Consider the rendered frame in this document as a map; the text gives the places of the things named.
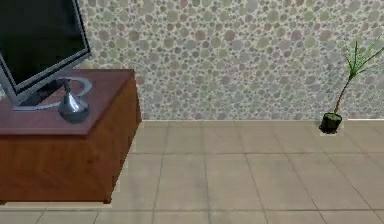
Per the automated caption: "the brown wooden television cabinet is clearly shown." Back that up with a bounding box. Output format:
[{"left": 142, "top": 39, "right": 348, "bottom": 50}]
[{"left": 0, "top": 68, "right": 143, "bottom": 205}]

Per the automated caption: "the green potted house plant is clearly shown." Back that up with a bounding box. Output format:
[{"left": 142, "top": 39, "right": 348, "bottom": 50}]
[{"left": 319, "top": 33, "right": 384, "bottom": 134}]

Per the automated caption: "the black flat screen television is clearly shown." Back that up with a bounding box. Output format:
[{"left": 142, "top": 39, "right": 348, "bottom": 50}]
[{"left": 0, "top": 0, "right": 93, "bottom": 112}]

